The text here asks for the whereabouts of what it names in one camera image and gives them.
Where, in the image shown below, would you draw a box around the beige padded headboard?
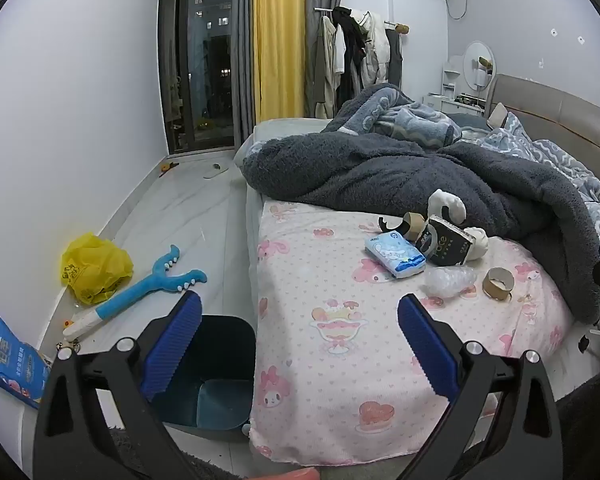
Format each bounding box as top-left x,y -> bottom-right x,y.
482,74 -> 600,196

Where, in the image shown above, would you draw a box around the blue tissue packet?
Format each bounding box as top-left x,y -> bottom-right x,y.
364,232 -> 427,280

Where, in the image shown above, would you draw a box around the round white mirror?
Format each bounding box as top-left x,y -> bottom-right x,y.
462,41 -> 496,93

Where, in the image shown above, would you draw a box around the wide cardboard tape roll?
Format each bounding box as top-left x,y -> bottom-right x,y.
481,266 -> 516,302

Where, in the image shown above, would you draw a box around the blue wet wipes packet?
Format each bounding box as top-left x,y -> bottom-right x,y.
0,311 -> 52,410

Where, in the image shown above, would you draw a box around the dark hanging trousers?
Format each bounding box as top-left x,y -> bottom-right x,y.
385,27 -> 405,86

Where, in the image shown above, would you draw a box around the white hanging jacket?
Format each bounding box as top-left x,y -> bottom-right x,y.
360,10 -> 391,88

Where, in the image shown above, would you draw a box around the person's dark fleece clothing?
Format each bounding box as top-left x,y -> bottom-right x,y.
550,360 -> 600,480

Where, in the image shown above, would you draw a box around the black hanging garment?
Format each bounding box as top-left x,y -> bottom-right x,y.
332,6 -> 368,106

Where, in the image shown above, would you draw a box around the dark glass balcony door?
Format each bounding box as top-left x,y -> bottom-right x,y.
157,0 -> 241,153

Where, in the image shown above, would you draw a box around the yellow plastic bag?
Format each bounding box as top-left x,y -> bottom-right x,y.
61,232 -> 134,307

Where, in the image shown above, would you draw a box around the pink printed bed sheet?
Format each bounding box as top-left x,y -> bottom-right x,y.
250,200 -> 576,466

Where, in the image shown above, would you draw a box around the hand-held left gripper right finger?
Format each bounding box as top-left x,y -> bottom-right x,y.
397,294 -> 563,480

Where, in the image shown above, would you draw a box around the white vanity table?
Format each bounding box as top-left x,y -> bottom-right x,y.
422,92 -> 486,116

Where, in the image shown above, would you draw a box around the grey hanging coat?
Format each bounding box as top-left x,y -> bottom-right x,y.
307,15 -> 338,118

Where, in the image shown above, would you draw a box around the yellow curtain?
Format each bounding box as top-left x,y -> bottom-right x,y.
252,0 -> 307,123

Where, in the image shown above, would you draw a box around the person's left hand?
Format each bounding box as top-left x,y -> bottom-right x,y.
252,466 -> 321,480

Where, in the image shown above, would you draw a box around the light blue wavy quilt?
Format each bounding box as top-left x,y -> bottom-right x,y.
460,110 -> 600,246

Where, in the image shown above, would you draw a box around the small cardboard tape roll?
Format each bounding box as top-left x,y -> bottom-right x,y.
402,211 -> 430,241

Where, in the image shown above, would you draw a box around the black paper box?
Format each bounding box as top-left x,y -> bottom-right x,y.
415,214 -> 473,267

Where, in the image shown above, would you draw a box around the crumpled white tissue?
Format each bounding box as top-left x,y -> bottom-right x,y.
462,226 -> 490,261

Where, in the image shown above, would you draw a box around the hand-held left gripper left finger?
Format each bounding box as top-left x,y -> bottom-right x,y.
32,290 -> 246,480

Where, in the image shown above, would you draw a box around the grey curtain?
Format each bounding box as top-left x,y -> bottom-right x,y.
232,0 -> 258,146

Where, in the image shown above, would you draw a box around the clear bubble wrap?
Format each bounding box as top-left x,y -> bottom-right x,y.
422,266 -> 476,297

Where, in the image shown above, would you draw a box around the white sock with black cuff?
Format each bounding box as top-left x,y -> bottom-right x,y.
426,188 -> 468,226

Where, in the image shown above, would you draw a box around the dark teal trash bin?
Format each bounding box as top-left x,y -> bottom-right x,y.
150,315 -> 257,443

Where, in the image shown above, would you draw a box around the dark grey fleece blanket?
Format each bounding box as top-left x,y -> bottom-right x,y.
242,132 -> 600,323

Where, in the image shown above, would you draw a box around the blue toy grabber claw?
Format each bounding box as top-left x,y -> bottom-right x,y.
62,244 -> 208,339

